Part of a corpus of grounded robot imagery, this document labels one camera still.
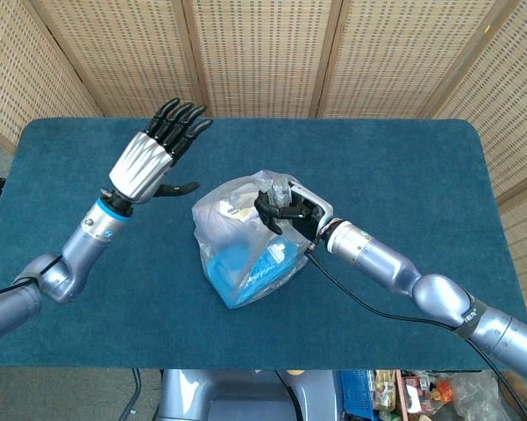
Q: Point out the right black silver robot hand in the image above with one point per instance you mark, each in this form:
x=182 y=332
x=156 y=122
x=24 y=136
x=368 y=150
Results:
x=302 y=210

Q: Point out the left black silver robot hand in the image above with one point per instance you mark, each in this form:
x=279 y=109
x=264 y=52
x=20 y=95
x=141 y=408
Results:
x=140 y=162

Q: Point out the clear plastic shopping bag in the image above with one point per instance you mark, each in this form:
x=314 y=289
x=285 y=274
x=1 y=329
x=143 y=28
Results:
x=228 y=206

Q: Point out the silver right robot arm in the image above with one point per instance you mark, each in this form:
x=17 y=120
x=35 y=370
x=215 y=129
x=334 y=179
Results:
x=377 y=259

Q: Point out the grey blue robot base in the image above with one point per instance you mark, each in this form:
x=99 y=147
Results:
x=210 y=394

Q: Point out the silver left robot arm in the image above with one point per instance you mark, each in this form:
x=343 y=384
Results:
x=83 y=245

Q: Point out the teal velvet table cloth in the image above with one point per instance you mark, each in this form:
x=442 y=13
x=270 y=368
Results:
x=377 y=175

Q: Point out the pale purple soft package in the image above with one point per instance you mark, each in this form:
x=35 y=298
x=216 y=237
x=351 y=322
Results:
x=215 y=219

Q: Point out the woven rattan screen panel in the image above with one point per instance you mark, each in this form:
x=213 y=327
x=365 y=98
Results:
x=123 y=57
x=508 y=131
x=403 y=57
x=263 y=57
x=13 y=87

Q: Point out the blue plastic crate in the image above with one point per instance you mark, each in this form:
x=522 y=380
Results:
x=355 y=390

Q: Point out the clear bottle with yellow contents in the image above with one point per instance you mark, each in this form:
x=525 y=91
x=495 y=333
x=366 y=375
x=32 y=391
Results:
x=386 y=394

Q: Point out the red printed box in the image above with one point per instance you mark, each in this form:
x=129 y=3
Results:
x=416 y=392

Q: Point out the orange small package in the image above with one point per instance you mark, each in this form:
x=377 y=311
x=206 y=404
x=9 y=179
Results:
x=443 y=390

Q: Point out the crumpled clear plastic wrap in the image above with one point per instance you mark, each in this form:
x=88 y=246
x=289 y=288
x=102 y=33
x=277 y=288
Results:
x=478 y=397

